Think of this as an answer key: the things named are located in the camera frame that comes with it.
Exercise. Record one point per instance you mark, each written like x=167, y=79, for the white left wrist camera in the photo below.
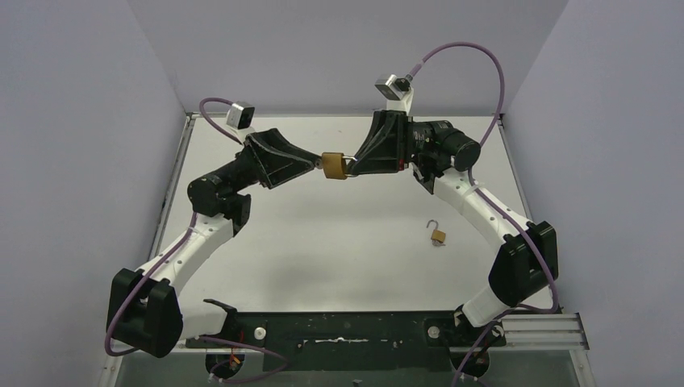
x=239, y=120

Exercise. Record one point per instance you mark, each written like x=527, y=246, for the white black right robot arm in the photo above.
x=441, y=158

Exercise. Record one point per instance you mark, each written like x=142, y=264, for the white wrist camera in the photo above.
x=239, y=120
x=397, y=91

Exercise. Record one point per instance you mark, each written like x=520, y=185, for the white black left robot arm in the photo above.
x=144, y=312

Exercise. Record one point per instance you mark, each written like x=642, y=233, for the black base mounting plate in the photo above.
x=350, y=341

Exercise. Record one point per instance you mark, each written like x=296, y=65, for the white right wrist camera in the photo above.
x=397, y=91

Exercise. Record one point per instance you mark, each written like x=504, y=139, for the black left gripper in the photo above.
x=256, y=160

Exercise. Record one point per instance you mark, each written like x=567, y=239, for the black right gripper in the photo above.
x=387, y=146

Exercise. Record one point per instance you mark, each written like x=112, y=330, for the small brass padlock middle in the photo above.
x=437, y=237

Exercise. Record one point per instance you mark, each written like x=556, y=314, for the large brass padlock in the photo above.
x=334, y=165

